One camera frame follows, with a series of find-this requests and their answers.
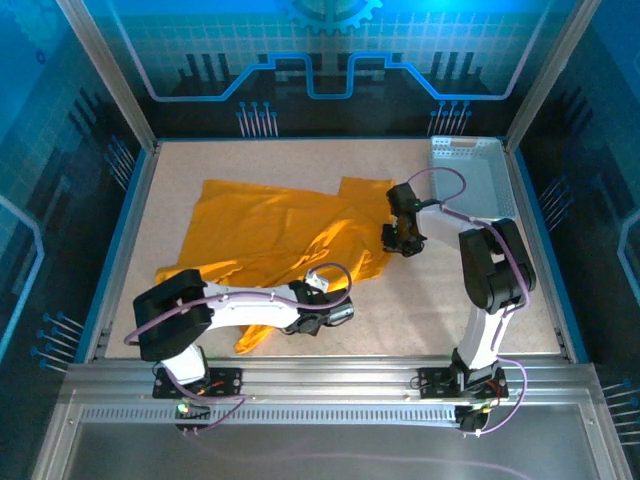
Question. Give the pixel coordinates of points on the orange t-shirt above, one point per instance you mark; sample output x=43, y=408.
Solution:
x=260, y=225

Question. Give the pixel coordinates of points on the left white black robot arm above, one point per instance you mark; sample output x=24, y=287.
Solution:
x=250, y=312

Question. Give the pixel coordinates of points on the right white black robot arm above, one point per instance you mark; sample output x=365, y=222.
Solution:
x=480, y=330

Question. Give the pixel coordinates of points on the white perforated plastic basket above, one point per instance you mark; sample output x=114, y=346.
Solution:
x=475, y=170

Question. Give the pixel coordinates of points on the grey metal panel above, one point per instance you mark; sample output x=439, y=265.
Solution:
x=300, y=440

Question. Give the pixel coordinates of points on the black controller box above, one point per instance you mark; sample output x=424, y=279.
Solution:
x=470, y=421
x=197, y=412

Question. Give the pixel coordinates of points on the aluminium frame beam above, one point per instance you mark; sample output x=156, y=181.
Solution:
x=330, y=375

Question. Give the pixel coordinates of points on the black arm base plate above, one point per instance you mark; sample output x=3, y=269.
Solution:
x=227, y=382
x=432, y=382

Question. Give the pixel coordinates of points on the aluminium side rail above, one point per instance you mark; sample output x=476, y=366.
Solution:
x=526, y=200
x=138, y=200

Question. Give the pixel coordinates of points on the aluminium frame post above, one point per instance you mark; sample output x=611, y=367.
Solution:
x=107, y=75
x=551, y=75

